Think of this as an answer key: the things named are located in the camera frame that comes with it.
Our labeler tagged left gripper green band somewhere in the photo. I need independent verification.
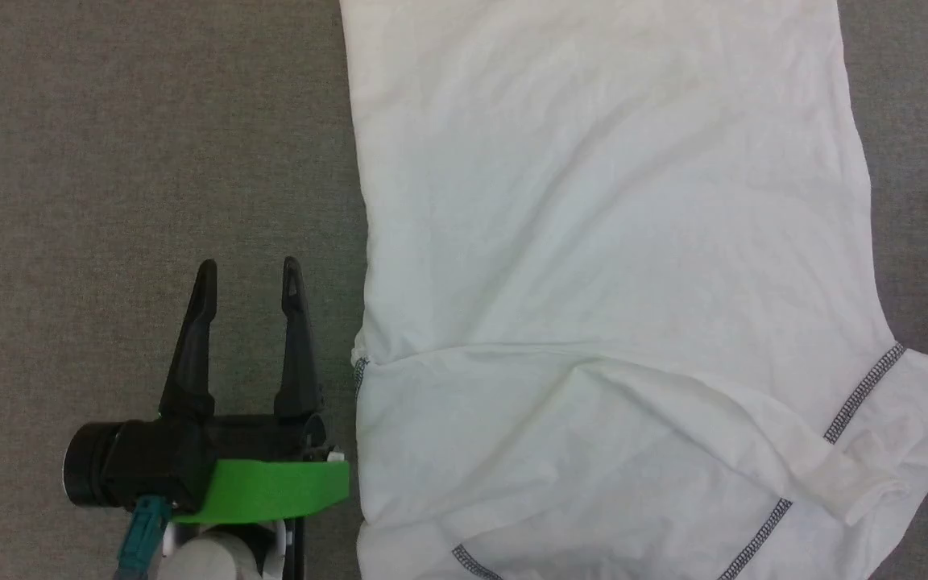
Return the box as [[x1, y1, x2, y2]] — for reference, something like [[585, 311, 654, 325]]
[[63, 256, 351, 526]]

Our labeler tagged white long-sleeve garment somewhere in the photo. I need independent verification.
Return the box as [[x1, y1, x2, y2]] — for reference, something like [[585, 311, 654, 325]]
[[338, 0, 928, 580]]

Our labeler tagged teal cable connector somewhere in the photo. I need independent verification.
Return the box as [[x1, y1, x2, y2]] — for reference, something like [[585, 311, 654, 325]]
[[113, 495, 174, 580]]

